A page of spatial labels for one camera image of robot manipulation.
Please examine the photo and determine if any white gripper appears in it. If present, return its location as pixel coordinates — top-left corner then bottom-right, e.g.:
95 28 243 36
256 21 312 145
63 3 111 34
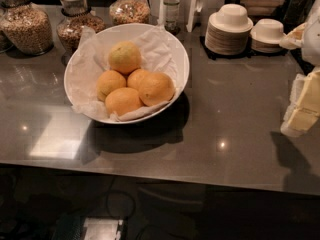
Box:
279 13 320 137

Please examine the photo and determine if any white bowl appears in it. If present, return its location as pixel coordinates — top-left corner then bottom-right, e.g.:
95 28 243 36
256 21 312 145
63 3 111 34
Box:
63 22 191 125

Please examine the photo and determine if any top greenish orange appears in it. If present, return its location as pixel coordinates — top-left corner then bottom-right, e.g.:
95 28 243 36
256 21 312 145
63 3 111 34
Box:
108 41 142 75

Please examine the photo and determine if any white stand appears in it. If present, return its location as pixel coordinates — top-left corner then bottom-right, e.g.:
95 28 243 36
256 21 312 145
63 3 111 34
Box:
149 0 225 32

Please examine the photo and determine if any clear glass bottle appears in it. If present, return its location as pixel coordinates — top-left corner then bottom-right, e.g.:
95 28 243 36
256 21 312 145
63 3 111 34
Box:
163 0 180 34

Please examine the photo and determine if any right glass cereal jar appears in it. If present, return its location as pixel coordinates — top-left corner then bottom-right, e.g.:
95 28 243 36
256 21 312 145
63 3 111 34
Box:
109 0 150 25

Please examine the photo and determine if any glass cereal jar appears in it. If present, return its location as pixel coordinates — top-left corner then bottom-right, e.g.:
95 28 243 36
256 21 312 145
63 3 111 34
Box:
56 0 106 54
109 0 150 25

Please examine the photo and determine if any white paper liner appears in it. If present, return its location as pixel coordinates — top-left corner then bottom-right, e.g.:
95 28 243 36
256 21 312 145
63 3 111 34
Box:
70 25 180 123

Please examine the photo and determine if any middle glass cereal jar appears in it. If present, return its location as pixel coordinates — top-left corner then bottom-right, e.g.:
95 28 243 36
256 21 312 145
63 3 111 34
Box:
56 0 106 54

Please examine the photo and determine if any large left glass jar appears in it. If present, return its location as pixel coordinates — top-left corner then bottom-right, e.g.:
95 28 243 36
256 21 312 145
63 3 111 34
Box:
0 0 53 56

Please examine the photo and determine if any far left glass jar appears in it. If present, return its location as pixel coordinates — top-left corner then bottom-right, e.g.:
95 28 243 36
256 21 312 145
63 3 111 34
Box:
0 8 13 53

